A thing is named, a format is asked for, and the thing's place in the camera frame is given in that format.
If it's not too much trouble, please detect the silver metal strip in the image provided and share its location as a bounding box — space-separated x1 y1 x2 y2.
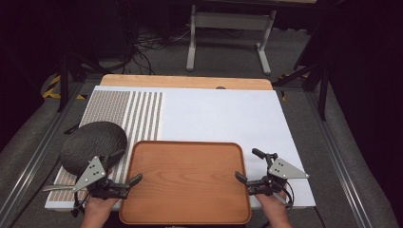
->
42 184 78 192

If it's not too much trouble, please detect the yellow black hazard tape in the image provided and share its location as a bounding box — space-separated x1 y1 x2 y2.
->
42 73 88 101

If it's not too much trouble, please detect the wooden tray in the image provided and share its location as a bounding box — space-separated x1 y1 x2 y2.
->
119 140 253 226

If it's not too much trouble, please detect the black woven round placemat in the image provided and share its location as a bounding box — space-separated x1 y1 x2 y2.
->
59 121 129 177

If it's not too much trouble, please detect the hand-held gripper cable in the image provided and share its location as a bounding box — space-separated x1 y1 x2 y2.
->
70 189 86 219
278 180 296 209

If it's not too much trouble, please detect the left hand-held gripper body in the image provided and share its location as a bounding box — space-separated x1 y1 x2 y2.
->
71 155 131 201

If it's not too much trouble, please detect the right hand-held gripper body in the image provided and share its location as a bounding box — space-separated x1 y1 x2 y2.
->
246 152 310 198

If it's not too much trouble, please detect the person's left hand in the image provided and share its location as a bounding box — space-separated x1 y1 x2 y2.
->
83 193 120 220

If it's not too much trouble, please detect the right hand-held gripper cable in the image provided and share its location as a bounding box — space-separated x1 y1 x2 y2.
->
278 180 296 209

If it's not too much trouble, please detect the white metal desk frame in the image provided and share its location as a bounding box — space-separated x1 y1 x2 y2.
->
185 4 278 76

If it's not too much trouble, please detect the left hand-held gripper cable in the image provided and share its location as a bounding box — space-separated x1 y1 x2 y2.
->
70 189 86 219

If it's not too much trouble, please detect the black metal stand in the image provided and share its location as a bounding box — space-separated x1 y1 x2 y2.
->
272 61 331 122
56 51 107 114

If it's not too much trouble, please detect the person's right hand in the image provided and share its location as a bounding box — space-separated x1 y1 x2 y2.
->
254 189 289 220

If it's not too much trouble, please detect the grey striped placemat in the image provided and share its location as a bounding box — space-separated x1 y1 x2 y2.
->
48 89 164 203

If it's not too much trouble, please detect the white board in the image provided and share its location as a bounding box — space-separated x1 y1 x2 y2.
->
44 85 317 211

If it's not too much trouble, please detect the aluminium floor rail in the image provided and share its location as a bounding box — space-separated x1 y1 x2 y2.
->
304 90 374 228
0 82 86 224

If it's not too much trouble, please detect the bundle of black cables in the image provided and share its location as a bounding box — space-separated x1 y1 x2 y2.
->
119 27 192 76

